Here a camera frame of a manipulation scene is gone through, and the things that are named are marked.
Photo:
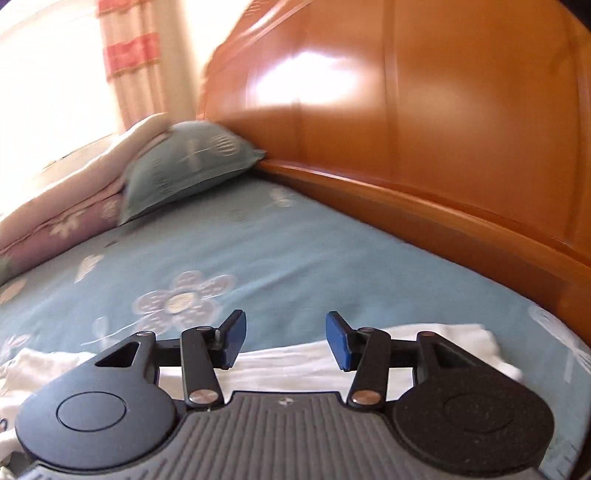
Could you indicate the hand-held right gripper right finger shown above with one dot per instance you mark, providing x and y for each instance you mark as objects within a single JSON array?
[{"x": 338, "y": 340}]

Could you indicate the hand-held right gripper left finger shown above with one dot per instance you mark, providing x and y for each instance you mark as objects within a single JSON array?
[{"x": 235, "y": 335}]

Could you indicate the white bear print sweatshirt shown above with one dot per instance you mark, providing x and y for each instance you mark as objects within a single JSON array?
[{"x": 286, "y": 364}]

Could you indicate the bed with blue floral sheet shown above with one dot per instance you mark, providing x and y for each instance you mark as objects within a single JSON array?
[{"x": 277, "y": 258}]

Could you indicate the green floral pillow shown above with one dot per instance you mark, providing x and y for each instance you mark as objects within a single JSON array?
[{"x": 184, "y": 166}]

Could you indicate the folded pink floral quilt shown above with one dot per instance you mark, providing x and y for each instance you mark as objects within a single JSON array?
[{"x": 60, "y": 207}]

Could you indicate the wooden headboard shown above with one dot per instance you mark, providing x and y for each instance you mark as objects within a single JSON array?
[{"x": 415, "y": 115}]

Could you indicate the striped pink curtain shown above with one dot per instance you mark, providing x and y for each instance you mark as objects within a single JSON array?
[{"x": 138, "y": 60}]

